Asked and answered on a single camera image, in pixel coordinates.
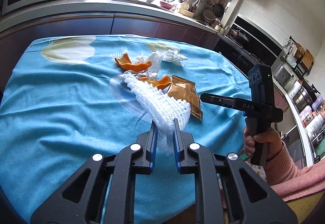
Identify white foam fruit net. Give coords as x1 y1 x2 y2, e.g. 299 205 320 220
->
119 73 191 156

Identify pink sleeved right forearm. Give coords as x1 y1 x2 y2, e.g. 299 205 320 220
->
264 144 325 201

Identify person's right hand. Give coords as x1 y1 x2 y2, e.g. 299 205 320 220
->
243 126 285 164

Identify steel pot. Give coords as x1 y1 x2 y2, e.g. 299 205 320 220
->
292 87 313 113

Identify black stove and hood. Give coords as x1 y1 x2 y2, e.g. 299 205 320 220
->
214 14 284 76

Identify brown snack wrapper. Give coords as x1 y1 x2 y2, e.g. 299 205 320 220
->
167 75 203 120

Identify orange peel piece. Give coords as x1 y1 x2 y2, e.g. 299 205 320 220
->
140 76 171 90

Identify blue floral tablecloth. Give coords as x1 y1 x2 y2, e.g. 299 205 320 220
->
1 35 251 223

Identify large orange peel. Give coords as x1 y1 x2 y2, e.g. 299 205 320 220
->
115 53 152 72

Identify white crumpled tissue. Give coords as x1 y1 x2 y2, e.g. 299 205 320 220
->
137 52 163 80

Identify black frying pan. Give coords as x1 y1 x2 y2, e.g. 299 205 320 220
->
213 3 225 18

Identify red bowl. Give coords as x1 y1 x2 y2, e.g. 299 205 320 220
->
160 1 173 10

